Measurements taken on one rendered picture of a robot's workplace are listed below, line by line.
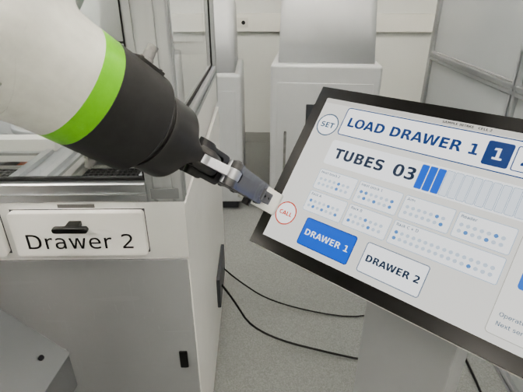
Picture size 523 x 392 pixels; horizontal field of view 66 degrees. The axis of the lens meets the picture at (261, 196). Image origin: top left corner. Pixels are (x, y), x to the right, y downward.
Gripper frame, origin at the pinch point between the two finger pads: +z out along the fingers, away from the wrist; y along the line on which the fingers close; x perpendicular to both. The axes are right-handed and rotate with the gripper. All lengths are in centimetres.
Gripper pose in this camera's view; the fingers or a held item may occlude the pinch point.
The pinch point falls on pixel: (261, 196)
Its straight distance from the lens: 52.1
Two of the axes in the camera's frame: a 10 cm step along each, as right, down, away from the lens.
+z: 5.3, 3.1, 7.9
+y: -7.1, -3.4, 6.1
